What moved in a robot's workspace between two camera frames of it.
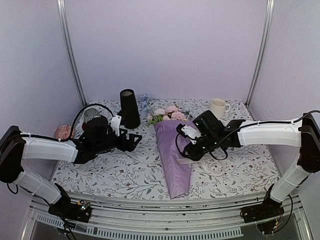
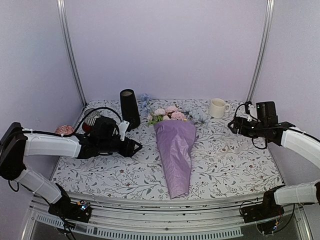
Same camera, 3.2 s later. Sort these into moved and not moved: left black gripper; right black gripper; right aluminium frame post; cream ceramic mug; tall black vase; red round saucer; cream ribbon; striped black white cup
Moved: right black gripper; cream ribbon; left black gripper
Not moved: cream ceramic mug; tall black vase; red round saucer; striped black white cup; right aluminium frame post
